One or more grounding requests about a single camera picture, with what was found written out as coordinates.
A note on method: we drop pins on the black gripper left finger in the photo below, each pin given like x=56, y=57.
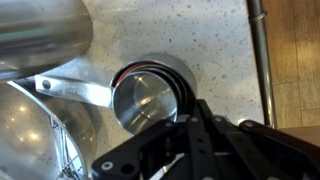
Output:
x=133, y=150

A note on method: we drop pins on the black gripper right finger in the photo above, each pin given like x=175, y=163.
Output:
x=253, y=150

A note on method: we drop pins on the metal mixing bowl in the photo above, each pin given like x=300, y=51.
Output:
x=26, y=133

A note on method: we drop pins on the metal cylinder utensil holder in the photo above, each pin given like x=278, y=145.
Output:
x=40, y=33

